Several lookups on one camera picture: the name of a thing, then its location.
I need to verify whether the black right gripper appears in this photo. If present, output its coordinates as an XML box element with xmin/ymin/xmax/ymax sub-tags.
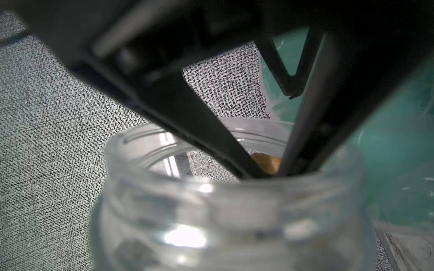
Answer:
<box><xmin>13</xmin><ymin>1</ymin><xmax>434</xmax><ymax>179</ymax></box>

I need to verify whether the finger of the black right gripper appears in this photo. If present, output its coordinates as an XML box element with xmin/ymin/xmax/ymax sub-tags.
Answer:
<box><xmin>255</xmin><ymin>28</ymin><xmax>434</xmax><ymax>176</ymax></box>

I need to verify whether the orange-lidded peanut jar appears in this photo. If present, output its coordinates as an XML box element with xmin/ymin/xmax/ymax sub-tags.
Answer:
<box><xmin>89</xmin><ymin>124</ymin><xmax>376</xmax><ymax>271</ymax></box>

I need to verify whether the single peanut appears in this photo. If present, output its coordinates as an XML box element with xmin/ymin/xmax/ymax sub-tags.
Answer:
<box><xmin>250</xmin><ymin>152</ymin><xmax>281</xmax><ymax>176</ymax></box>

